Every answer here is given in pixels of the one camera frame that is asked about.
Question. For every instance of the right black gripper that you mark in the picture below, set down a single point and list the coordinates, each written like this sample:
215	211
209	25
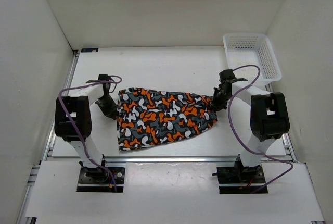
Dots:
216	106

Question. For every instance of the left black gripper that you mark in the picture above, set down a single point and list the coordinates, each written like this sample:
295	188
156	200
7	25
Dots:
108	112

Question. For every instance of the orange camouflage patterned shorts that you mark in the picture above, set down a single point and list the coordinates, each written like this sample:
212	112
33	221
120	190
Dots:
148	118

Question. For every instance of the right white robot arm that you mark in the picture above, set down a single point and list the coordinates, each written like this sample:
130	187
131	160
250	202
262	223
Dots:
268	118

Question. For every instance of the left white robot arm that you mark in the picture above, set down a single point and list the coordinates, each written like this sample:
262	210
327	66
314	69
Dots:
73	122

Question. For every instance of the white plastic mesh basket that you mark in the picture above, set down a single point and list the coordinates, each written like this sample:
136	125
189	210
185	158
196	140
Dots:
252	49

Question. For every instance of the small blue label sticker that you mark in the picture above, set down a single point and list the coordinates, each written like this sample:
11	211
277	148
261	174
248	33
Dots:
89	50

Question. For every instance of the aluminium front rail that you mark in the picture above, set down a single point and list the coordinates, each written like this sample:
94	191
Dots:
213	159

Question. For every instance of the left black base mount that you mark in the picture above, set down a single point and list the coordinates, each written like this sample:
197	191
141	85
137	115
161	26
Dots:
100	181

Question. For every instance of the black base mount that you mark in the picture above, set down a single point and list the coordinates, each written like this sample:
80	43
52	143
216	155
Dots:
241	180
100	181

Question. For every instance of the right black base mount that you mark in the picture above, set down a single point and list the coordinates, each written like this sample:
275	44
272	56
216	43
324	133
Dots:
241	180

